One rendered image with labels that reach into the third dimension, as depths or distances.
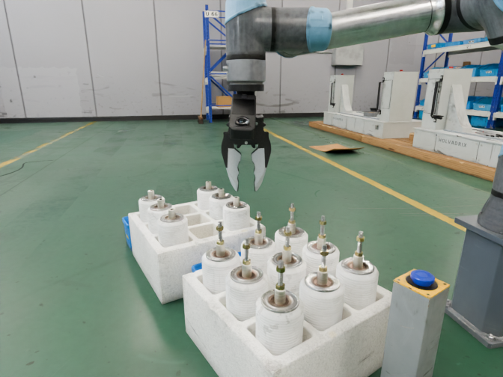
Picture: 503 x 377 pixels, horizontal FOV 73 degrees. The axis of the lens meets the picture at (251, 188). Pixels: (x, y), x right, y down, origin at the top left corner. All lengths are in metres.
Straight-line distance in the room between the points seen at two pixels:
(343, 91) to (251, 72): 4.73
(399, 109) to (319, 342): 3.65
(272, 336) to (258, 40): 0.55
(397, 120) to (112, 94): 5.06
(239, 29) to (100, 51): 6.54
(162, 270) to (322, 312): 0.53
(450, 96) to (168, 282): 3.05
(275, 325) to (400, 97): 3.71
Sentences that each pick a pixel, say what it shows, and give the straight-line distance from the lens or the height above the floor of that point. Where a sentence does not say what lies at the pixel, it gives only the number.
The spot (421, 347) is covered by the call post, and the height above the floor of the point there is 0.21.
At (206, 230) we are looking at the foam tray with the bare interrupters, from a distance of 1.25.
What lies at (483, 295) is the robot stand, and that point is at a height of 0.12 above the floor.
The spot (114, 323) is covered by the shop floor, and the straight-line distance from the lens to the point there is 1.13.
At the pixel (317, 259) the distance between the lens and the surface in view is 0.89.
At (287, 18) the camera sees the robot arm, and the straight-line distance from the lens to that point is 0.67.
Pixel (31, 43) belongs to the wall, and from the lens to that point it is 7.43.
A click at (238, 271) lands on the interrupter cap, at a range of 0.80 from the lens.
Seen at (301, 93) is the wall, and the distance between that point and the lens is 7.49.
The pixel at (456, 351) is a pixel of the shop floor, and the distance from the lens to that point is 1.11.
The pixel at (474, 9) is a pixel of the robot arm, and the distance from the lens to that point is 0.85.
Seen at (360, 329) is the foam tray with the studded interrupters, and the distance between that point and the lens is 0.82.
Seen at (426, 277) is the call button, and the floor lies 0.33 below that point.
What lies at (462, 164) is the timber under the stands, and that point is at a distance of 3.14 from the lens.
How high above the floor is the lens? 0.66
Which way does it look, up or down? 17 degrees down
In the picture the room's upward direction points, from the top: straight up
